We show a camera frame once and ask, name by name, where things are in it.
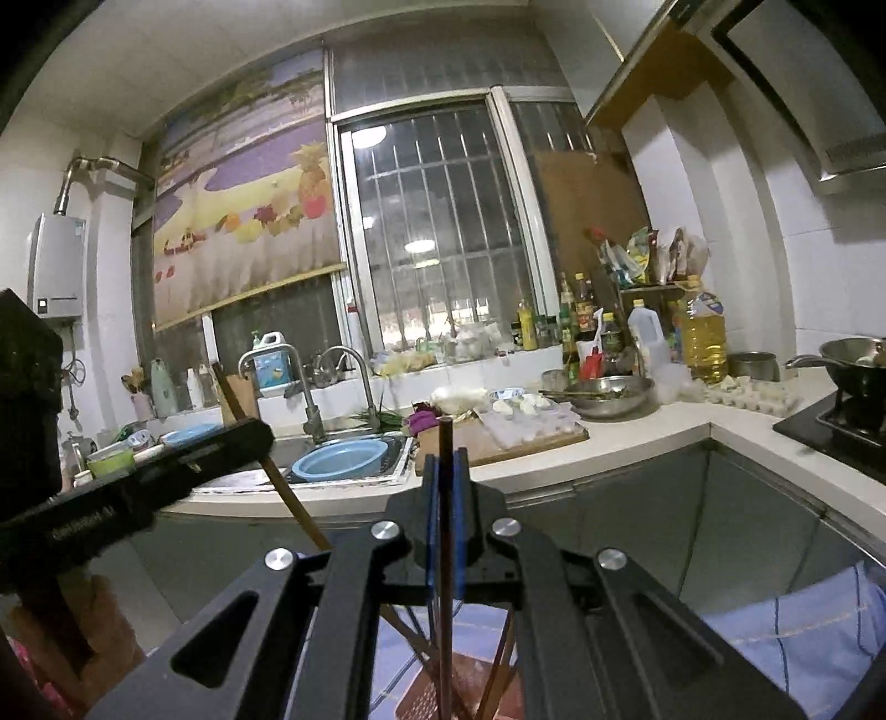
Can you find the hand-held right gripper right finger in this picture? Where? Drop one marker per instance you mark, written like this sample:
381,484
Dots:
477,526

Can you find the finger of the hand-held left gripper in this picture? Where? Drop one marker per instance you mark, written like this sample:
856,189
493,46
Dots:
214,457

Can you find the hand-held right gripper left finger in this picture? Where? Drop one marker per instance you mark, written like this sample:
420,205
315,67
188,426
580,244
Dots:
433,526

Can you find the dark brown chopstick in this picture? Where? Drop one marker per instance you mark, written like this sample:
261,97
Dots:
446,484

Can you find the light brown wooden chopstick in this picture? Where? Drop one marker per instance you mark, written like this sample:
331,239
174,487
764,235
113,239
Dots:
498,671
291,491

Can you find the reddish brown plastic utensil basket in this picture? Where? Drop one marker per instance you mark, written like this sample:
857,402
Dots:
415,703

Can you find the person's left hand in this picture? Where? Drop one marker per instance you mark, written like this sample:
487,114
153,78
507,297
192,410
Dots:
114,623

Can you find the light blue plastic container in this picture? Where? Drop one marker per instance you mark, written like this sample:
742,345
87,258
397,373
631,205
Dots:
187,435

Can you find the small wooden cutting board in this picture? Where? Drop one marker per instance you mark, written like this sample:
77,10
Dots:
242,401

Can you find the steel sink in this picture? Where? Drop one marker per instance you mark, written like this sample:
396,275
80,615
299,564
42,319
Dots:
284,450

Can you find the small white bottle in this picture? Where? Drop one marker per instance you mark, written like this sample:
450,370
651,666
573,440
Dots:
195,389

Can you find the large wooden cutting board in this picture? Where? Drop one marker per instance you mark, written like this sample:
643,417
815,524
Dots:
477,450

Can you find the pale green bottle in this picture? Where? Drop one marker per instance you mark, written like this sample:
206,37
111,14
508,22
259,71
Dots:
164,388

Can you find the green bowl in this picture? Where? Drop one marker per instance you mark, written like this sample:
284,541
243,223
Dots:
111,462

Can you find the chrome angular faucet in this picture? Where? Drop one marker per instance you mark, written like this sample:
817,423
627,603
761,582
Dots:
311,415

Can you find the detergent jug with blue label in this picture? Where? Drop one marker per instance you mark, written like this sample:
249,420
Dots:
271,367

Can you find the purple vegetable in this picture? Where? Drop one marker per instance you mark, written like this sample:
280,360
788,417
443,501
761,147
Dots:
421,420

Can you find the blue plastic basin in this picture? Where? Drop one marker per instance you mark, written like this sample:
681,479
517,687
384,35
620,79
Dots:
339,460

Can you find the clear plastic tray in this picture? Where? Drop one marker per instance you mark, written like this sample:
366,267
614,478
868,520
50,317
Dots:
533,422

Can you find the white lumpy food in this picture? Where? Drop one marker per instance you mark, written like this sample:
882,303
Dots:
460,400

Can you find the white gas water heater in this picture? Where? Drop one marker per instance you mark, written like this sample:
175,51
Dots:
55,263

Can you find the chrome curved faucet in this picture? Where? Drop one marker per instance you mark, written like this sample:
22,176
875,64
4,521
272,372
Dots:
367,401

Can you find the grey kitchen counter cabinet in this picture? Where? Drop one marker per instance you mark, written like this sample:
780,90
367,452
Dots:
623,526

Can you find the metal bowl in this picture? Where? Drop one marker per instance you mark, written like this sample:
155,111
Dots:
609,405

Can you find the yellow bottle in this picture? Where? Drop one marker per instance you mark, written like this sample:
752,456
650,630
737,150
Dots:
528,329

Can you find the row of sauce bottles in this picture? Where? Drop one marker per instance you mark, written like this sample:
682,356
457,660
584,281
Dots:
585,311

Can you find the metal flue pipe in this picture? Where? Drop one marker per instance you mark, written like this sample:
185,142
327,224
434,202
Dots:
104,165

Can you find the fruit printed roller blind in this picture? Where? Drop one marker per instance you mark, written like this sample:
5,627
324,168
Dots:
242,208

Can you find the white plastic jug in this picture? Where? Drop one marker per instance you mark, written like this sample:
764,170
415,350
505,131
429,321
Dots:
647,339

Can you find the large cooking oil bottle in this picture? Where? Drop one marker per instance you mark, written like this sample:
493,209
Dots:
706,346

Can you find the pink patterned clothing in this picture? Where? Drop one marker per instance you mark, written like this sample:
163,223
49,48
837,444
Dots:
41,692

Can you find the egg tray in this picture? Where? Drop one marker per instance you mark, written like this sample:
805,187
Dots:
747,396

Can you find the barred window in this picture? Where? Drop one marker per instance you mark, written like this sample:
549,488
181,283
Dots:
443,221

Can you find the steel pot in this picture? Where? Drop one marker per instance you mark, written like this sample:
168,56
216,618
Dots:
754,367

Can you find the pile of seasoning packets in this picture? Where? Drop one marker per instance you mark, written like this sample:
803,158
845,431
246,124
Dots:
650,253

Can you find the blue checked tablecloth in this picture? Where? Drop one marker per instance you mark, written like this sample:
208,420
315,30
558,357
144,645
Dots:
796,623

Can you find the brown cardboard sheet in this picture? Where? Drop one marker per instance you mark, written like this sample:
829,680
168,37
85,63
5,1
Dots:
588,201

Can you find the black gas stove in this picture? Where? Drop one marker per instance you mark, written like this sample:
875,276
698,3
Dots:
851,443

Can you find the black wok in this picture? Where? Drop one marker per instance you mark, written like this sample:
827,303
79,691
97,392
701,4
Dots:
851,381

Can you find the range hood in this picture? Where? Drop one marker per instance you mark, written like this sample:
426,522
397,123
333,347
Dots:
830,104

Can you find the wooden wall cabinet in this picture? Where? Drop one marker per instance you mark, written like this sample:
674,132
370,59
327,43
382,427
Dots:
657,76

